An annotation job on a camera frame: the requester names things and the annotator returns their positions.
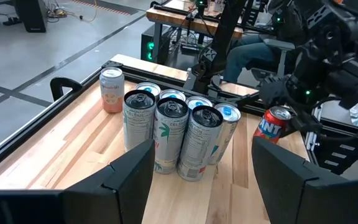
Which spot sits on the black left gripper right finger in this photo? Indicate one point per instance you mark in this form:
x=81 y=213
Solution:
x=306 y=199

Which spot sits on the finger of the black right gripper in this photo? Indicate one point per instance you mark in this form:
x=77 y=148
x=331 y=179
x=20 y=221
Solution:
x=273 y=91
x=308 y=123

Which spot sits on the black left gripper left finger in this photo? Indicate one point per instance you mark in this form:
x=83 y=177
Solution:
x=104 y=202

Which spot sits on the red Fanta can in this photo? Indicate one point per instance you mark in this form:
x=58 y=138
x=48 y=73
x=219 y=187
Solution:
x=270 y=127

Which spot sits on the silver blue slim can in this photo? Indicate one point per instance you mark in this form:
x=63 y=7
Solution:
x=199 y=102
x=228 y=124
x=172 y=94
x=148 y=88

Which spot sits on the white Celsius can black lid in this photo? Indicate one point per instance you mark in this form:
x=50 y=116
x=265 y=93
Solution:
x=169 y=137
x=197 y=146
x=138 y=124

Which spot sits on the peach white Spindrift can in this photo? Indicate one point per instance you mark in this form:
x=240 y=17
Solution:
x=112 y=93

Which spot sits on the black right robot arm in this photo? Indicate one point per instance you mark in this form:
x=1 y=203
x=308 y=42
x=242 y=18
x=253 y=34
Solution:
x=228 y=31

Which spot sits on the person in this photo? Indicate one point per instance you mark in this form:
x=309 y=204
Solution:
x=247 y=54

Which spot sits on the grey office chair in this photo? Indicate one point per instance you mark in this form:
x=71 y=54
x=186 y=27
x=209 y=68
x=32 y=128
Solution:
x=278 y=45

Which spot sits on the neighbouring wooden rig table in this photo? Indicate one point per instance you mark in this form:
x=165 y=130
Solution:
x=172 y=17

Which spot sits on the black computer green lights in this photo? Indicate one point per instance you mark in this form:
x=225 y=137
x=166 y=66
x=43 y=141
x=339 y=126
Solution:
x=149 y=46

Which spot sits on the black floor mat red edge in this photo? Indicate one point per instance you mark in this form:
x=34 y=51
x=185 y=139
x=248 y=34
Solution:
x=110 y=7

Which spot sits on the black computer tower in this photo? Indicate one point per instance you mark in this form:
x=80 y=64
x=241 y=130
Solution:
x=31 y=15

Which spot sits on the black aluminium table frame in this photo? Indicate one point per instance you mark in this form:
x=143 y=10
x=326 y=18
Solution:
x=26 y=132

